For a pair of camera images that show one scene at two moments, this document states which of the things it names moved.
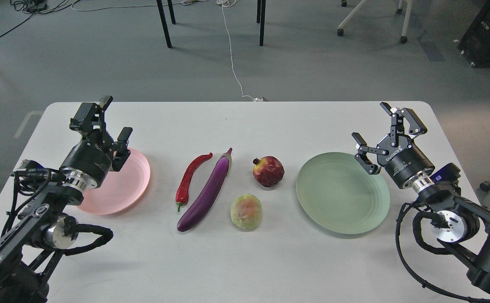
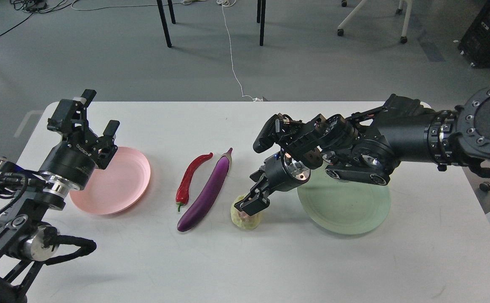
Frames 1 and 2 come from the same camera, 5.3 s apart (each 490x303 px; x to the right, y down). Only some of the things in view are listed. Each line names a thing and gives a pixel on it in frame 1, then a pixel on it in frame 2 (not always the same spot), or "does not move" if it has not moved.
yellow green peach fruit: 246,211 does not move
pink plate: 120,190 does not move
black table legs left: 161,9 does not move
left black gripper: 88,163 to 73,159
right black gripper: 406,164 to 282,171
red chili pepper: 182,192 does not move
